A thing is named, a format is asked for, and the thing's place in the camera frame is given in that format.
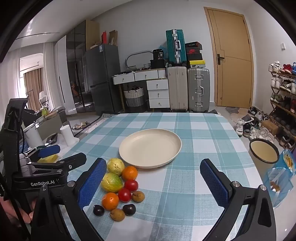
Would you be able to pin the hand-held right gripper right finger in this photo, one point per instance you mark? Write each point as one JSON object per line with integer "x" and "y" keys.
{"x": 215, "y": 185}

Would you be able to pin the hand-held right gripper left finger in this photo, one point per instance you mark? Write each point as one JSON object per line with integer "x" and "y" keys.
{"x": 92, "y": 183}

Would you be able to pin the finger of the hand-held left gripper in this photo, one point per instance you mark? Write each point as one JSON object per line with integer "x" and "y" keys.
{"x": 74, "y": 160}
{"x": 49, "y": 151}

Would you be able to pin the green-yellow guava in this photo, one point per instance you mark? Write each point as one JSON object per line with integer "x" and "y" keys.
{"x": 112, "y": 183}

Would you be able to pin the orange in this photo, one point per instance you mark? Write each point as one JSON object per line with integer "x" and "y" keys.
{"x": 110, "y": 201}
{"x": 129, "y": 173}

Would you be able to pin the dark purple plum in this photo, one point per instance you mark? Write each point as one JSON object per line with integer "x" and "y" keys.
{"x": 98, "y": 210}
{"x": 129, "y": 209}

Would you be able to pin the yellow guava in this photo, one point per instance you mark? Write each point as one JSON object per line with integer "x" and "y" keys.
{"x": 115, "y": 166}

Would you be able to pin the red tomato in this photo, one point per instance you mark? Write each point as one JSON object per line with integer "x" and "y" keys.
{"x": 124, "y": 194}
{"x": 131, "y": 185}

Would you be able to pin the brown longan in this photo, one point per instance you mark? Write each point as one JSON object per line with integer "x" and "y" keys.
{"x": 138, "y": 196}
{"x": 118, "y": 215}

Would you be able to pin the cream round plate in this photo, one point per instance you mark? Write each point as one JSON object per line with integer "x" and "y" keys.
{"x": 150, "y": 148}

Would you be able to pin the person's left hand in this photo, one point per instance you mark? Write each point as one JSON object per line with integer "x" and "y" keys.
{"x": 23, "y": 215}

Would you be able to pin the yellow sponge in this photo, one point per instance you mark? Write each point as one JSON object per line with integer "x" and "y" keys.
{"x": 49, "y": 158}

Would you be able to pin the white cylindrical container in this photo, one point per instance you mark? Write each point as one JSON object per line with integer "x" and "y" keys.
{"x": 33, "y": 139}

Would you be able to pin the white paper roll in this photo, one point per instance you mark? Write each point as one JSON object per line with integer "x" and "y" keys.
{"x": 67, "y": 135}

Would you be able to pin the grey storage box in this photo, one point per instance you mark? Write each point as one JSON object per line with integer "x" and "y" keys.
{"x": 52, "y": 127}

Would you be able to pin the white chair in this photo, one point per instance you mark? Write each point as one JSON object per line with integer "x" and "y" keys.
{"x": 42, "y": 97}

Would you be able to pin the cream bin with dark rim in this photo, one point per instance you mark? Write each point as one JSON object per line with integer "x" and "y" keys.
{"x": 263, "y": 151}

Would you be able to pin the teal checked tablecloth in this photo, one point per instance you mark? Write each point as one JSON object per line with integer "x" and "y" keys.
{"x": 185, "y": 129}

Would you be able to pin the pile of sneakers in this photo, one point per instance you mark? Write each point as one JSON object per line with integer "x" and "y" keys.
{"x": 254, "y": 133}

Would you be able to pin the blue snack bag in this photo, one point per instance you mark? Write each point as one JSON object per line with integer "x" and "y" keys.
{"x": 281, "y": 176}

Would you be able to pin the brown curtain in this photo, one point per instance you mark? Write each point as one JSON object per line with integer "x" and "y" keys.
{"x": 34, "y": 83}

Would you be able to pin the grey door mat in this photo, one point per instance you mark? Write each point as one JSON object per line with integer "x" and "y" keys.
{"x": 232, "y": 110}

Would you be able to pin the brown cardboard box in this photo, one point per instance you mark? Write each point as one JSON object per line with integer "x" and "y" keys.
{"x": 269, "y": 127}

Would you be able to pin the woven laundry basket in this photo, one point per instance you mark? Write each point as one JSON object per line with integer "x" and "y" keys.
{"x": 134, "y": 97}

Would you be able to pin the dark grey fridge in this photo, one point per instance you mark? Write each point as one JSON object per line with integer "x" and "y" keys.
{"x": 104, "y": 76}

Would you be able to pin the dark glass wardrobe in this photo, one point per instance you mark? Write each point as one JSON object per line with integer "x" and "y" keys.
{"x": 78, "y": 58}

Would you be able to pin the beige suitcase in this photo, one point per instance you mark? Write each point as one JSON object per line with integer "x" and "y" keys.
{"x": 177, "y": 88}

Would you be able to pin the wooden door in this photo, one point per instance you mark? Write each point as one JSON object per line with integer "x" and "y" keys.
{"x": 233, "y": 81}

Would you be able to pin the silver suitcase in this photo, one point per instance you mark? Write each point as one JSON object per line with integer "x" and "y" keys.
{"x": 193, "y": 81}

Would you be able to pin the white drawer cabinet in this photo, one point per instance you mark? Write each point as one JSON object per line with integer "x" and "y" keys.
{"x": 158, "y": 92}

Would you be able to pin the white drawer desk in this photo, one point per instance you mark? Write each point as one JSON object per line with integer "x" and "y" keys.
{"x": 143, "y": 75}

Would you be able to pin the oval mirror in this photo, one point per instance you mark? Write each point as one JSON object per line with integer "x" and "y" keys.
{"x": 138, "y": 60}

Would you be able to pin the small white basket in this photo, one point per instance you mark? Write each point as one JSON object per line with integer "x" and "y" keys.
{"x": 147, "y": 66}

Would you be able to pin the yellow black shoe box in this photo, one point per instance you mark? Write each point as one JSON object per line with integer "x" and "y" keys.
{"x": 196, "y": 64}

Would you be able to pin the black crate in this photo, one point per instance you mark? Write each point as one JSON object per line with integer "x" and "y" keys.
{"x": 158, "y": 64}

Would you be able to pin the brown cardboard piece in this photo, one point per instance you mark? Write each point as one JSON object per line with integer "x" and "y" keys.
{"x": 113, "y": 38}

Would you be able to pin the wooden shoe rack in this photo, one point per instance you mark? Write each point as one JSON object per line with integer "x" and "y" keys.
{"x": 283, "y": 75}

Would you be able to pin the rows of assorted shoes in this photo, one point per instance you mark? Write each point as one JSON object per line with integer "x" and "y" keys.
{"x": 276, "y": 67}

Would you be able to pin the black printed box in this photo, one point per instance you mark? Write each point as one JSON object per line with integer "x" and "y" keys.
{"x": 158, "y": 55}

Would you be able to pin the teal suitcase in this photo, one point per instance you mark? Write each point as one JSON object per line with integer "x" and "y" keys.
{"x": 172, "y": 46}

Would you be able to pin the white light switch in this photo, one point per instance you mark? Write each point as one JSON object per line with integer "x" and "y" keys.
{"x": 282, "y": 45}

